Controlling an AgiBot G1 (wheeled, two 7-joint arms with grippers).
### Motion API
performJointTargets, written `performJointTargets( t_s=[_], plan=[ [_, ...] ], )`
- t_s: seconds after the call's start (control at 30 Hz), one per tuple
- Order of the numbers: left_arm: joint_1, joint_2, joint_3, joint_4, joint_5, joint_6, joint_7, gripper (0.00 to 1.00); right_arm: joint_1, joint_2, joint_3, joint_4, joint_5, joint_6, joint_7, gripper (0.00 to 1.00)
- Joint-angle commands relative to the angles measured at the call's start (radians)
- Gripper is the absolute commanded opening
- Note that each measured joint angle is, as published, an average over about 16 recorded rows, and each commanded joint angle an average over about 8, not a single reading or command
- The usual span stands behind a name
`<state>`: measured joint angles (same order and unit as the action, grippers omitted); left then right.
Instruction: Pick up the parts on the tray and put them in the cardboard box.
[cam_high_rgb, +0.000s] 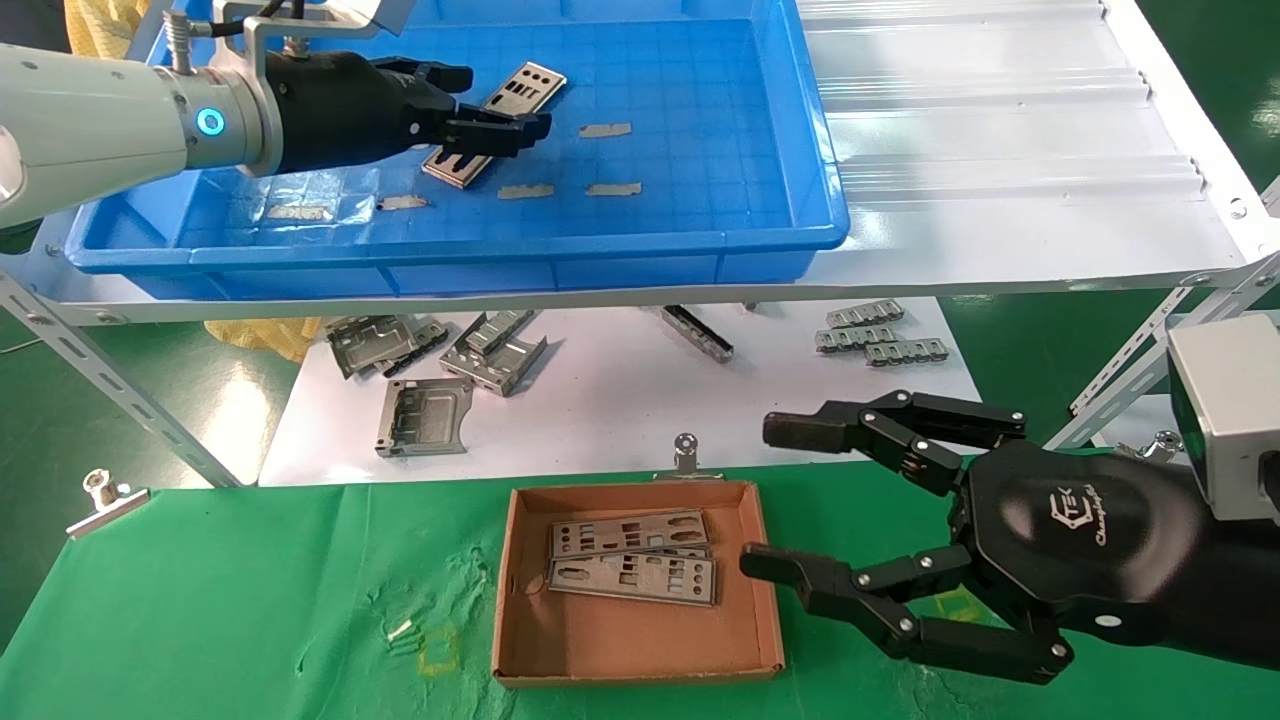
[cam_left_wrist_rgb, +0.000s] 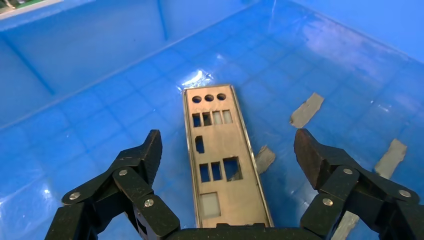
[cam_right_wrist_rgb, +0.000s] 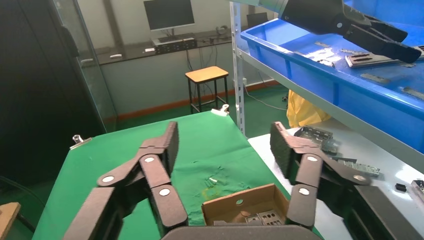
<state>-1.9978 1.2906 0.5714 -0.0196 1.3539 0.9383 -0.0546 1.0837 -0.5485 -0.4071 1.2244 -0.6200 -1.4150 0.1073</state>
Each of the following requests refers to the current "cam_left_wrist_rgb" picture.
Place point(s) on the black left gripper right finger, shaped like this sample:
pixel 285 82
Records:
pixel 344 185

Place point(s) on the grey tape strip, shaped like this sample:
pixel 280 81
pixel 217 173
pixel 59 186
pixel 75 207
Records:
pixel 306 111
pixel 265 159
pixel 346 227
pixel 391 159

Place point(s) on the blue plastic tray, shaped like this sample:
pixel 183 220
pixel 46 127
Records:
pixel 99 99

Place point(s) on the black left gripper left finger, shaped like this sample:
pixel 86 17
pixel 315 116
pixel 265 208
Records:
pixel 132 185

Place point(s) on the silver metal I/O shield plate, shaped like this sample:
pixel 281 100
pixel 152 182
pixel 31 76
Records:
pixel 238 198

